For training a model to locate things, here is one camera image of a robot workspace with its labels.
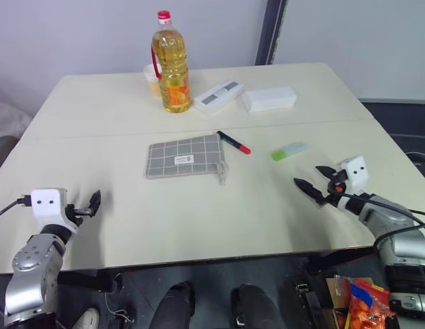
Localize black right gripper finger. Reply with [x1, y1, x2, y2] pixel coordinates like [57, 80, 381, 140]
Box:
[293, 178, 326, 207]
[315, 165, 337, 180]

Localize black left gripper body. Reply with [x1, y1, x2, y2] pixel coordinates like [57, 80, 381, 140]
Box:
[65, 203, 91, 228]

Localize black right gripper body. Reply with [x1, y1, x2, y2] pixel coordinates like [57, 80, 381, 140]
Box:
[322, 169, 350, 208]

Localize grey checked cloth pouch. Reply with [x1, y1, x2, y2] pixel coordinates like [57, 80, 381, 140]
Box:
[143, 133, 231, 187]

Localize green translucent tube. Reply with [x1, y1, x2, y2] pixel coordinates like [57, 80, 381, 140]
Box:
[270, 141, 308, 161]

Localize black marker with red cap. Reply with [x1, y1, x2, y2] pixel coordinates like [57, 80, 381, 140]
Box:
[216, 130, 252, 155]

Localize plain white box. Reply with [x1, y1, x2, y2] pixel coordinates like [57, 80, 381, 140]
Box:
[240, 86, 298, 114]

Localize brown cardboard box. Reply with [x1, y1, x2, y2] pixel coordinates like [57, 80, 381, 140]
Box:
[324, 275, 358, 329]

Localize white shoe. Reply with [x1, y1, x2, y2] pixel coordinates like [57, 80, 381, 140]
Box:
[72, 306, 101, 329]

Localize orange snack packets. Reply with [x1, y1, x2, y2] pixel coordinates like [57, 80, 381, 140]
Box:
[345, 278, 393, 329]

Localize dark rounded shape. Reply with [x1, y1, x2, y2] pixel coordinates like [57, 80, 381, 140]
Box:
[230, 283, 279, 329]
[153, 280, 195, 329]

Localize white plastic cup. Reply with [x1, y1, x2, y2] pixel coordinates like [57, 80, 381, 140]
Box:
[143, 62, 163, 99]

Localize white box with grey strips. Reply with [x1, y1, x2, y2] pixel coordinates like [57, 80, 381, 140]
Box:
[193, 78, 245, 116]

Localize cooking oil bottle red cap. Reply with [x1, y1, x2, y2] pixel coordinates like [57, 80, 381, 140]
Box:
[150, 10, 192, 114]

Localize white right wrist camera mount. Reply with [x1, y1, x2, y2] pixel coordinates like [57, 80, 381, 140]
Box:
[337, 156, 369, 195]

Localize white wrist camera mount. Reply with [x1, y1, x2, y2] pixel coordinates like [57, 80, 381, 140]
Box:
[30, 187, 80, 234]
[337, 156, 369, 195]

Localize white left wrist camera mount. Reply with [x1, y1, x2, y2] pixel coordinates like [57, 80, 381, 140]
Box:
[30, 187, 80, 234]

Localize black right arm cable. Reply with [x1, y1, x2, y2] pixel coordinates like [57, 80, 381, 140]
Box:
[337, 191, 425, 257]

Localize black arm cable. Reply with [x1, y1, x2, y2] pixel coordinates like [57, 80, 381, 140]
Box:
[337, 191, 425, 257]
[0, 195, 32, 222]

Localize black table frame bar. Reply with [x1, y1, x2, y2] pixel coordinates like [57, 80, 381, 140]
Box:
[307, 247, 380, 276]
[57, 269, 123, 293]

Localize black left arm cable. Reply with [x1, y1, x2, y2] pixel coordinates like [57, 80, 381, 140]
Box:
[0, 195, 32, 222]

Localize thin white floor wire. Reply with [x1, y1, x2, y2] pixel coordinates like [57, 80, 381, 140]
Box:
[104, 291, 135, 324]

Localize black strap with buckle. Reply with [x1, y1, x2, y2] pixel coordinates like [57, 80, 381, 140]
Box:
[293, 281, 325, 329]

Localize dark vertical post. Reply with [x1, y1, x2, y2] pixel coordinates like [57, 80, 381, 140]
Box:
[254, 0, 289, 66]

